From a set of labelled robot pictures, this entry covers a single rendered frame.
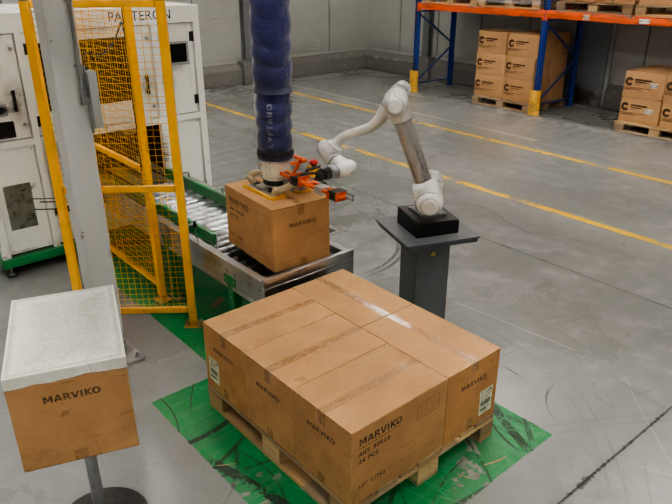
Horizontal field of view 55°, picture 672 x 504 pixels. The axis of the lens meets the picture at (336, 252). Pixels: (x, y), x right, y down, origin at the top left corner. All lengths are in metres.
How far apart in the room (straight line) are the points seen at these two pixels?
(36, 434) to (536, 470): 2.28
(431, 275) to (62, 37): 2.50
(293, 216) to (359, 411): 1.42
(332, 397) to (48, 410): 1.15
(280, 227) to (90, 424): 1.72
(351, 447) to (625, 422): 1.75
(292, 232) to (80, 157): 1.24
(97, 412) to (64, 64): 1.92
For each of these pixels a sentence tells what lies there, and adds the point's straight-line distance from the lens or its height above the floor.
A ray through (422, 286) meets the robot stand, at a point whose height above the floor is 0.39.
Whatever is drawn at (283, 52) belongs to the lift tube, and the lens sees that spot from 3.81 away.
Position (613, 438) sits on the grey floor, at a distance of 3.84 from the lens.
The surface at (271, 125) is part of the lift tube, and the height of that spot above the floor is 1.42.
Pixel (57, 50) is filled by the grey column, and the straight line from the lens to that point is 3.73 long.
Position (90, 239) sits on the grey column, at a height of 0.84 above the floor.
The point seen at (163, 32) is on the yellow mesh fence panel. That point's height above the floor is 1.93.
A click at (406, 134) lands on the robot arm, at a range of 3.72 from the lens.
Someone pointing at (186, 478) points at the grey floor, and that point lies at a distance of 3.42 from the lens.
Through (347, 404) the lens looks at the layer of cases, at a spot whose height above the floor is 0.54.
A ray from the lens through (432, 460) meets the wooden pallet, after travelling 3.31.
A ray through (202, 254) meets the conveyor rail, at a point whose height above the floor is 0.53.
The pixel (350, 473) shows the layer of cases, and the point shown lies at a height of 0.34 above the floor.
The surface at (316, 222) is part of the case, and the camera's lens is 3.94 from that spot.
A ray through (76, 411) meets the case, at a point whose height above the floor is 0.83.
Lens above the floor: 2.30
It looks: 24 degrees down
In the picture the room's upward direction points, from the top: straight up
